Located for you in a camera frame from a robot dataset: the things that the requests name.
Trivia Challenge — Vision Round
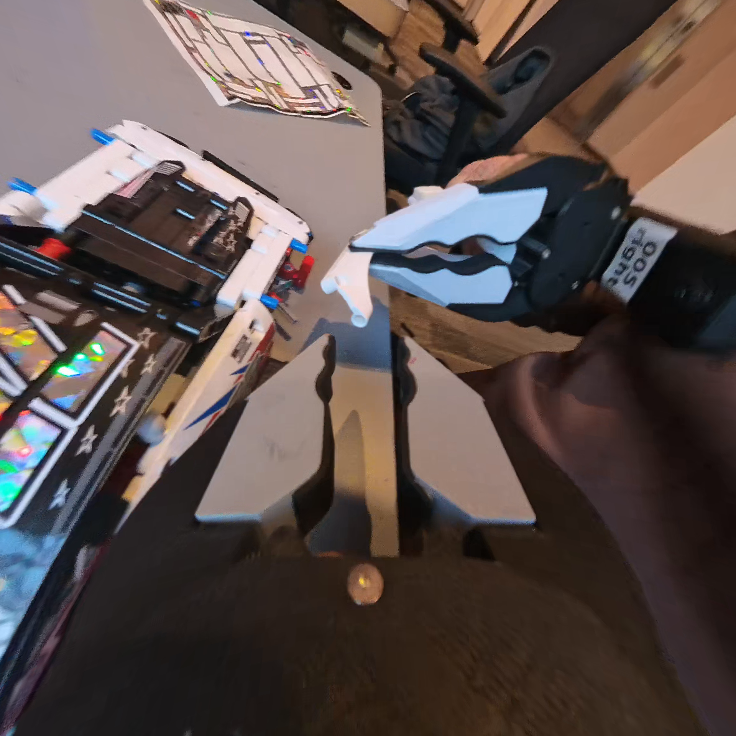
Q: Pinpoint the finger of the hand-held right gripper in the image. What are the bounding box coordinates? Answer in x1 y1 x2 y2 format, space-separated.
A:
350 184 548 254
368 244 518 308

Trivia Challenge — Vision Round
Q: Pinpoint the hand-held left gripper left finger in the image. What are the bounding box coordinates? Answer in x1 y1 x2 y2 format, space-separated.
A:
195 335 337 536

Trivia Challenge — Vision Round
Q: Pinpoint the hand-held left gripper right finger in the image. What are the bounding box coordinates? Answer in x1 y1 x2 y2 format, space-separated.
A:
393 335 537 532

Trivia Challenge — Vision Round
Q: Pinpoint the white curved brick piece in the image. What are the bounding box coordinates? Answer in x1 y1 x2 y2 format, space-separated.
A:
320 244 377 329

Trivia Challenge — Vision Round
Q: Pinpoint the toy brick race car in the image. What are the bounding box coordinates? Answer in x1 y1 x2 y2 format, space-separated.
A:
0 120 316 714

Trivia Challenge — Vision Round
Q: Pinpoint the person's right hand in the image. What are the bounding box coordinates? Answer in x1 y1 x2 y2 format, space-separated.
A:
450 151 542 189

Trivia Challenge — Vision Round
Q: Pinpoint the dark cloth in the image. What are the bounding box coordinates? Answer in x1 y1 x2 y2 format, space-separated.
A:
384 75 463 164

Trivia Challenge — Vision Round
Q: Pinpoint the holographic sticker sheet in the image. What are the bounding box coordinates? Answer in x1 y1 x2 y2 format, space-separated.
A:
144 0 371 126

